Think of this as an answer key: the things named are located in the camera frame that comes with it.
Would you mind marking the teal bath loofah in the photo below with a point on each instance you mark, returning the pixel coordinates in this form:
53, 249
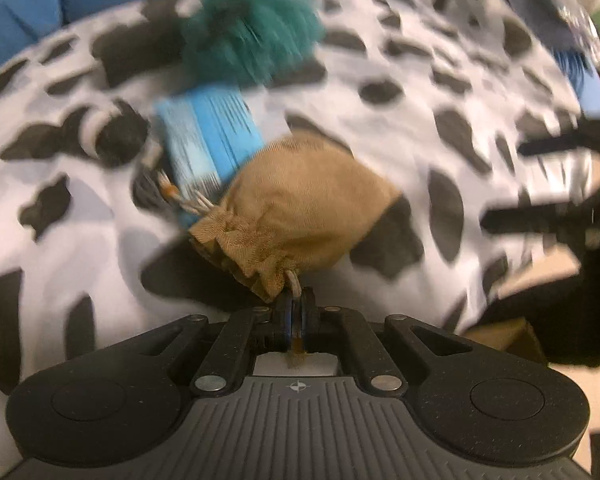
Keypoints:
250, 30

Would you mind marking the black and white sock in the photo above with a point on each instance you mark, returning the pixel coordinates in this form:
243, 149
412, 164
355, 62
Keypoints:
115, 135

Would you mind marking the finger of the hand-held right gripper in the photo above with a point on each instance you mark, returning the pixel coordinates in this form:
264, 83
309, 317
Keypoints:
530, 220
555, 142

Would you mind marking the blue ribbed object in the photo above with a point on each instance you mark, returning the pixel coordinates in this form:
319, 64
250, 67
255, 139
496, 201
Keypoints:
587, 90

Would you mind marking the brown cardboard box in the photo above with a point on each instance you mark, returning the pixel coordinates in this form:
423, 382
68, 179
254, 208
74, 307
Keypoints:
505, 337

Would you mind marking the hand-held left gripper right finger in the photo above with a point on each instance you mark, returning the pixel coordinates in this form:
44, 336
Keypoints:
305, 320

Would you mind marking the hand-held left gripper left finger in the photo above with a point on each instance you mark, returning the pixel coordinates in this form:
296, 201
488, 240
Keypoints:
286, 322

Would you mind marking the cow print blanket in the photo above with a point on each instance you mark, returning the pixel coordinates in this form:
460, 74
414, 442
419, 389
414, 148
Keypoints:
80, 240

